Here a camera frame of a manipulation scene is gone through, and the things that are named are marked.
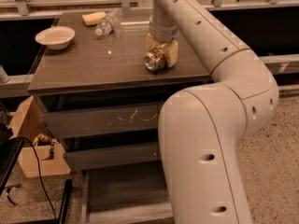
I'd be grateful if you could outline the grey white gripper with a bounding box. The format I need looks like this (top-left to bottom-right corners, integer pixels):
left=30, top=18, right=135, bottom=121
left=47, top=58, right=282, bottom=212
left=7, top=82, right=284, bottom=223
left=146, top=16, right=178, bottom=68

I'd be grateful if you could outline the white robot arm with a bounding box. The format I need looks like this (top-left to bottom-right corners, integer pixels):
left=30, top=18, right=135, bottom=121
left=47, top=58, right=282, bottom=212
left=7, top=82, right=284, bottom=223
left=149, top=0, right=279, bottom=224

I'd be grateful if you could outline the grey drawer cabinet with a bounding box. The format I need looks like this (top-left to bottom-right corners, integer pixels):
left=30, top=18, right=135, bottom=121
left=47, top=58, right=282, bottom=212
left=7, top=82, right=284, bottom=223
left=27, top=7, right=213, bottom=173

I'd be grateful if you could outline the top grey drawer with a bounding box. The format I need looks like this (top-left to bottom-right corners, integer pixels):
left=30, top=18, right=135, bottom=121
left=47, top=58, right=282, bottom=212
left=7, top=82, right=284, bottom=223
left=44, top=103, right=162, bottom=139

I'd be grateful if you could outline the grey drawer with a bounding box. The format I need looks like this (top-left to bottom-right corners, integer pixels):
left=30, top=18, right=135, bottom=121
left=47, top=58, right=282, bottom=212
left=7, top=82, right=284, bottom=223
left=81, top=161, right=174, bottom=224
left=44, top=103, right=162, bottom=139
left=64, top=142, right=160, bottom=171

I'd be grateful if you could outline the middle grey drawer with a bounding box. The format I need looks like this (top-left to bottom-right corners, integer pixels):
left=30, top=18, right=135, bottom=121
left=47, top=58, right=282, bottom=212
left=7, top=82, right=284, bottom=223
left=64, top=142, right=160, bottom=171

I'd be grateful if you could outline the bottom grey drawer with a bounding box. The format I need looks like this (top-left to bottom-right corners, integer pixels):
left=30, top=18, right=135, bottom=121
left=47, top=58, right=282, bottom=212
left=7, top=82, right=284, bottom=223
left=81, top=161, right=174, bottom=224

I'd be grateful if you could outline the clear plastic water bottle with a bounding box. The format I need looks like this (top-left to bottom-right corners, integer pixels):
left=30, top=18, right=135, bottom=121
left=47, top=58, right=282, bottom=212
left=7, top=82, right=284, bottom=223
left=95, top=8, right=122, bottom=37

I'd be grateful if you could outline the yellow sponge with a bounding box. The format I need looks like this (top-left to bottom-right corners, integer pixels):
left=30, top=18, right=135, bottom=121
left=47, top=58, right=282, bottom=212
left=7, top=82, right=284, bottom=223
left=82, top=11, right=106, bottom=26

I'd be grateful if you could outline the white bowl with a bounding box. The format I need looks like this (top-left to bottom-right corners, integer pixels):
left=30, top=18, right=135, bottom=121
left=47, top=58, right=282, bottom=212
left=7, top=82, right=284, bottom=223
left=36, top=26, right=76, bottom=50

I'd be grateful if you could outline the cardboard box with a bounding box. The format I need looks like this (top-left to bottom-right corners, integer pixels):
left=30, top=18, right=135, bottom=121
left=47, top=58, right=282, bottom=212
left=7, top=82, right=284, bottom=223
left=8, top=96, right=70, bottom=177

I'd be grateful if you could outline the black floor stand bar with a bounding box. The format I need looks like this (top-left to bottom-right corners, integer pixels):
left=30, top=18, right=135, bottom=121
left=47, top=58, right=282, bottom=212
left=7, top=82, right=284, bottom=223
left=58, top=179, right=73, bottom=224

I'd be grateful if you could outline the black equipment at left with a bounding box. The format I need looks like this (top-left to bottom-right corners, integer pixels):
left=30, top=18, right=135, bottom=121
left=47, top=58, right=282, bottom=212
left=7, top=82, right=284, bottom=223
left=0, top=123, right=24, bottom=195

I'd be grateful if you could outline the black cable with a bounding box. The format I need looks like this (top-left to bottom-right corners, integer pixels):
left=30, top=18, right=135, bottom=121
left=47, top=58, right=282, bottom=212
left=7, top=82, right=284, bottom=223
left=12, top=136, right=59, bottom=222

